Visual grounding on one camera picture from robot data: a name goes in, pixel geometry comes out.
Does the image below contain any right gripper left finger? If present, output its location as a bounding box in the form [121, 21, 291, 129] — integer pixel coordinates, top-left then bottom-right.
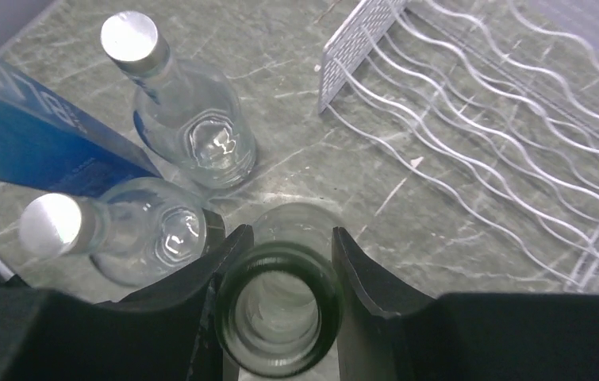
[0, 225, 254, 380]

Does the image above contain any clear glass bottle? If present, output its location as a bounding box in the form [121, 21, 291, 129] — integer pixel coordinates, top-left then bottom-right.
[214, 202, 345, 379]

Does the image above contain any clear bottle silver cap rear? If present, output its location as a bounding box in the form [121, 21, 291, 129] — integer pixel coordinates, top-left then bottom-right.
[100, 10, 257, 189]

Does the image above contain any clear bottle silver cap front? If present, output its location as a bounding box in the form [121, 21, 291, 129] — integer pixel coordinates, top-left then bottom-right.
[18, 177, 226, 287]

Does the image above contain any clear bottle silver cap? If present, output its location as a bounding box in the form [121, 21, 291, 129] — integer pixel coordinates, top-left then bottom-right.
[100, 10, 257, 189]
[18, 177, 226, 287]

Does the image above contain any blue square glass bottle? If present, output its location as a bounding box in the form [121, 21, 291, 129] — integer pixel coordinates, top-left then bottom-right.
[0, 59, 160, 197]

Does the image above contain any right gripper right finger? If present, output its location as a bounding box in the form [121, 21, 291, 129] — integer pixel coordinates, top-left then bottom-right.
[332, 227, 599, 380]

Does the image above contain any white wire wine rack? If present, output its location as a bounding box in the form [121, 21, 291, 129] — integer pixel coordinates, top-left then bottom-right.
[318, 1, 599, 294]

